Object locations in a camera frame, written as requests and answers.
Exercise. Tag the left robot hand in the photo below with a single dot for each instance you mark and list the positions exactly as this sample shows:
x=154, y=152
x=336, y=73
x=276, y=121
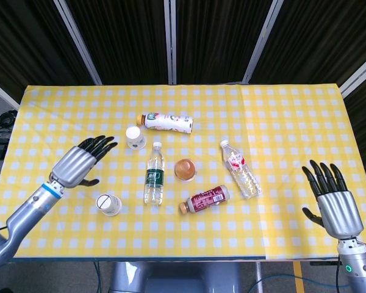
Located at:
x=73, y=166

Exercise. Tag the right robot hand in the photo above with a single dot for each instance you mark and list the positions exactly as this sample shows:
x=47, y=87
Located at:
x=340, y=213

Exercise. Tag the paper cup line-marked base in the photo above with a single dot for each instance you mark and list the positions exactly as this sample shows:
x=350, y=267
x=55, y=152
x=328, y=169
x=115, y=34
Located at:
x=106, y=203

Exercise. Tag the paper cup purple flower print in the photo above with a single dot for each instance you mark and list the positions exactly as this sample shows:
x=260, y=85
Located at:
x=134, y=137

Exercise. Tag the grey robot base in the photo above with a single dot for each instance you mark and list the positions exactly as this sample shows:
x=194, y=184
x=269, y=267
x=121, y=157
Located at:
x=174, y=277

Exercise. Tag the orange jelly cup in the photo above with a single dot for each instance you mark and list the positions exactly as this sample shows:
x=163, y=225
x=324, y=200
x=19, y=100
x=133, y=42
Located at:
x=185, y=169

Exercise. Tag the green label water bottle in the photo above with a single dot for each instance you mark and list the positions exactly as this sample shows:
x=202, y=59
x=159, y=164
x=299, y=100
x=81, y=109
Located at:
x=154, y=177

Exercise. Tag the white table leg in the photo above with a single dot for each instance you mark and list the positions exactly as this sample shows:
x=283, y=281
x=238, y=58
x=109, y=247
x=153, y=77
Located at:
x=260, y=274

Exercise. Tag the white peach drink bottle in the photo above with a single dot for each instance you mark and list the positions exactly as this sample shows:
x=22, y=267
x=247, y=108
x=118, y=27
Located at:
x=167, y=122

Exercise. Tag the red label water bottle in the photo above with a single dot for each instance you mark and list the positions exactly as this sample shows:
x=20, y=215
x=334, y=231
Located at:
x=241, y=169

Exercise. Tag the yellow white checkered tablecloth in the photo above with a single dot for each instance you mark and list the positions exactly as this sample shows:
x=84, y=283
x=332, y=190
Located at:
x=262, y=128

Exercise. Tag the brown coffee bottle red label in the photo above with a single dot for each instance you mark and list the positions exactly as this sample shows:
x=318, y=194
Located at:
x=207, y=198

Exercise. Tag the dark pleated partition panel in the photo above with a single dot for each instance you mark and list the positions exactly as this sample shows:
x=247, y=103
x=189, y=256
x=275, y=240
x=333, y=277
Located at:
x=24, y=39
x=216, y=39
x=323, y=39
x=122, y=39

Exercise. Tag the silver aluminium frame bar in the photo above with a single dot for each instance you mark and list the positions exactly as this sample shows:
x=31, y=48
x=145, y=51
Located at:
x=79, y=45
x=170, y=42
x=358, y=76
x=262, y=42
x=3, y=93

